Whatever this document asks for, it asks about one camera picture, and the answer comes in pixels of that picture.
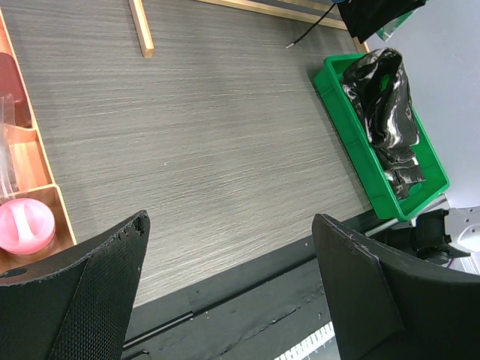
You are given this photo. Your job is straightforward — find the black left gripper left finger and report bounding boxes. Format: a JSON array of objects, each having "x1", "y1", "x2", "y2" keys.
[{"x1": 1, "y1": 210, "x2": 151, "y2": 359}]

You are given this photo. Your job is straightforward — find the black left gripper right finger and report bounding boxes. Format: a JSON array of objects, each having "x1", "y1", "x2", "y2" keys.
[{"x1": 312, "y1": 214, "x2": 479, "y2": 359}]

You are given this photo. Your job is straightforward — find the black white patterned trousers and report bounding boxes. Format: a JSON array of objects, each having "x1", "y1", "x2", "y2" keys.
[{"x1": 340, "y1": 48, "x2": 425, "y2": 200}]

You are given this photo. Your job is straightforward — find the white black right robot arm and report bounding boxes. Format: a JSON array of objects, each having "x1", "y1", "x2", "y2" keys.
[{"x1": 373, "y1": 206, "x2": 479, "y2": 266}]

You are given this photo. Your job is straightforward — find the pink capped bottle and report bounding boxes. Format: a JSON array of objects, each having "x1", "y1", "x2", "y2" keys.
[{"x1": 1, "y1": 198, "x2": 56, "y2": 255}]

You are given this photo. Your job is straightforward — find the orange compartment basket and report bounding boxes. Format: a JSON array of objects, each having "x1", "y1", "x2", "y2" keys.
[{"x1": 1, "y1": 15, "x2": 77, "y2": 252}]

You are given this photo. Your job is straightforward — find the green plastic tray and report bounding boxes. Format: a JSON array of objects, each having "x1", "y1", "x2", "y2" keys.
[{"x1": 313, "y1": 53, "x2": 450, "y2": 221}]

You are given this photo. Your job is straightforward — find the wooden clothes rack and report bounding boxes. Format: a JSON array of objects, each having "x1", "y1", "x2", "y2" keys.
[{"x1": 128, "y1": 0, "x2": 347, "y2": 59}]

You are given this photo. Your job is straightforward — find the green hanging garment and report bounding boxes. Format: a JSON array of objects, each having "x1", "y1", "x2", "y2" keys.
[{"x1": 376, "y1": 10, "x2": 416, "y2": 42}]

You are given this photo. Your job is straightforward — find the black hanging garment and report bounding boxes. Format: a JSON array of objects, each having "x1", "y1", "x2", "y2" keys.
[{"x1": 337, "y1": 0, "x2": 426, "y2": 42}]

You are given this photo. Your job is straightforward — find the black drawstring cord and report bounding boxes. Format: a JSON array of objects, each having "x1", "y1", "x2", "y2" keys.
[{"x1": 284, "y1": 0, "x2": 341, "y2": 50}]

